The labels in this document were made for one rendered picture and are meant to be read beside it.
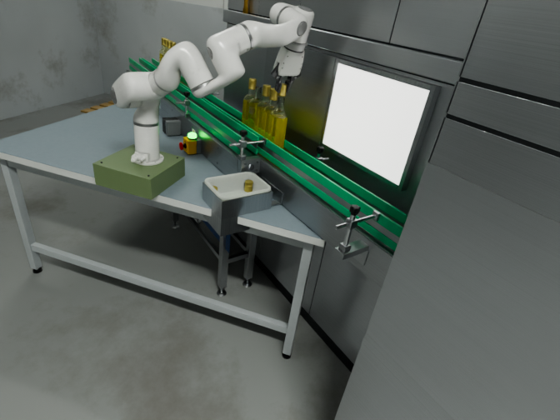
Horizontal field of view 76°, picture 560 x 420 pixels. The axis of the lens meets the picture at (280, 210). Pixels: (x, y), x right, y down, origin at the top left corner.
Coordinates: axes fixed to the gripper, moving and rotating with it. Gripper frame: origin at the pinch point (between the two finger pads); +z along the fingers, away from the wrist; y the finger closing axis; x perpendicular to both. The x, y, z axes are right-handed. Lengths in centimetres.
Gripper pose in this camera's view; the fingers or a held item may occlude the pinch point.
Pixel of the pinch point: (282, 86)
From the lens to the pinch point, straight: 149.0
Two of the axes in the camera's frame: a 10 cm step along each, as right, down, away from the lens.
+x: 5.0, 6.9, -5.3
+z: -2.6, 7.0, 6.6
